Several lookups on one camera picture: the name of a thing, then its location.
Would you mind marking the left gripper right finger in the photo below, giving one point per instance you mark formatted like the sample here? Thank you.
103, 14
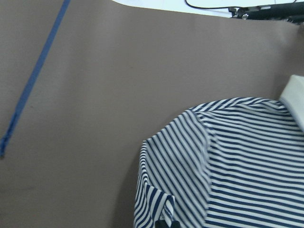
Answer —
175, 224

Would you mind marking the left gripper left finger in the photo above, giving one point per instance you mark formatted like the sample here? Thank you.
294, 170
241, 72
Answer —
160, 224

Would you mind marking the brown table cover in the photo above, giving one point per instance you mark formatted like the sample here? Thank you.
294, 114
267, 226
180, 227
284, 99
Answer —
116, 75

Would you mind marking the black clamp tool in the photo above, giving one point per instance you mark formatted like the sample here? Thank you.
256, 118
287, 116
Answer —
290, 12

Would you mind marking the blue white striped polo shirt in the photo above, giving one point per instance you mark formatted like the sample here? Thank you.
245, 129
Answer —
232, 163

